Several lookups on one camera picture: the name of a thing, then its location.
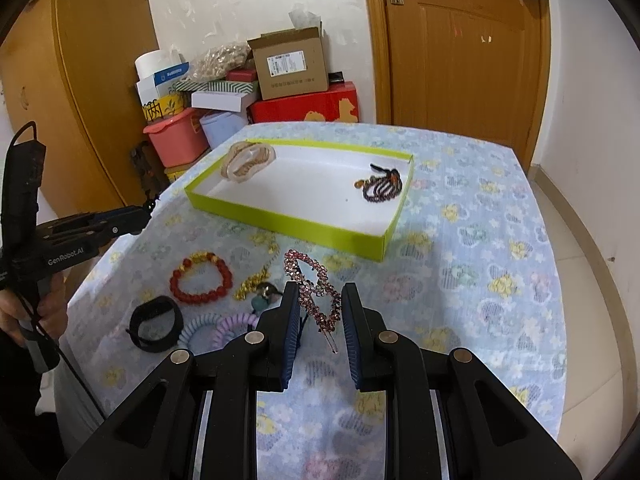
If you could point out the yellow patterned container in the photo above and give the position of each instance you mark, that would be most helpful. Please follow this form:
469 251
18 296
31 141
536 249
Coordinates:
165 107

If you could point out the yellow plastic bin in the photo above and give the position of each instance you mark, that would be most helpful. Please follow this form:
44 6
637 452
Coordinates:
177 174

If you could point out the green cardboard box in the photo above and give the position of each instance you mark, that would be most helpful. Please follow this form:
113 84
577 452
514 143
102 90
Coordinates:
300 195

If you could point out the white paper roll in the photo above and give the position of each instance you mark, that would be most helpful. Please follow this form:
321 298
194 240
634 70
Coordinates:
152 62

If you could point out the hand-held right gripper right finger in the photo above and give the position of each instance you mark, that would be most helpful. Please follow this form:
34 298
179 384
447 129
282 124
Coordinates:
351 345

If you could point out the blue floral tablecloth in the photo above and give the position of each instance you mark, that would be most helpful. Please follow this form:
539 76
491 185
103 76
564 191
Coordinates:
450 285

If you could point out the white flat box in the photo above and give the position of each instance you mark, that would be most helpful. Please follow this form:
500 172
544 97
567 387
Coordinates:
220 102

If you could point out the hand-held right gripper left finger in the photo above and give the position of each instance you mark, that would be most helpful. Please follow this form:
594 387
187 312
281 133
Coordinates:
287 345

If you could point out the white and blue box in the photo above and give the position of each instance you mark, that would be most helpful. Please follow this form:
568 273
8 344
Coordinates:
165 80

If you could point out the white packing paper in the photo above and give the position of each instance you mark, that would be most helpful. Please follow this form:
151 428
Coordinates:
302 17

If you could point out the pink rhinestone hair clip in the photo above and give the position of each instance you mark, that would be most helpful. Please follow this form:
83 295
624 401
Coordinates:
325 317

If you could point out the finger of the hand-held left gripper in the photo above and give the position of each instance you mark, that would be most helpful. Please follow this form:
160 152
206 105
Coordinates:
120 229
112 216

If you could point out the lavender plastic bin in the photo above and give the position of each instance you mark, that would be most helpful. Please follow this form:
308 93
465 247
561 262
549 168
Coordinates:
220 130

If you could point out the person's dark clothing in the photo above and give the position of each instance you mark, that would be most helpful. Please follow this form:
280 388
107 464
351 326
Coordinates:
20 435

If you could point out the red gift box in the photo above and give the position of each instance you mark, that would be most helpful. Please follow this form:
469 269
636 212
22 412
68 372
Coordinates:
300 105

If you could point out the pink plastic bin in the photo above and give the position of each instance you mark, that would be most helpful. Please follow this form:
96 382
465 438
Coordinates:
175 140

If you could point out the small black item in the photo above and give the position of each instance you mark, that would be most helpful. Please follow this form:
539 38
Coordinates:
335 78

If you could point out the bag of wooden beads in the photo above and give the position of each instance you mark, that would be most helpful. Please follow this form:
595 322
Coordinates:
220 60

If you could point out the small dark red box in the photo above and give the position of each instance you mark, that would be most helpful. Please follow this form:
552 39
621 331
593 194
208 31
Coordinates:
242 76

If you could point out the beige hair claw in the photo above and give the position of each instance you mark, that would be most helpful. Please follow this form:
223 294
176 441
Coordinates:
245 167

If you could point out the dark patterned bag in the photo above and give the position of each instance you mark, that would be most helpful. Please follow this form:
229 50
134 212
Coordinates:
145 167

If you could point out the green striped box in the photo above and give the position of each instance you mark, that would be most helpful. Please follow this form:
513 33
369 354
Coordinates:
225 86

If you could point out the brown cardboard box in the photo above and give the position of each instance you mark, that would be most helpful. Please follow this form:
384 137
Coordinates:
290 70

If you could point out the person's left hand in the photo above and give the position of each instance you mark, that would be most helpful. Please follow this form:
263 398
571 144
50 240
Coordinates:
55 310

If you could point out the black wristband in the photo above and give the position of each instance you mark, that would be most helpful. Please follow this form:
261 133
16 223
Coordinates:
172 310

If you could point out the wooden door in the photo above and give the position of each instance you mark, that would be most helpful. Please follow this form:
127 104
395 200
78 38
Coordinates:
450 60

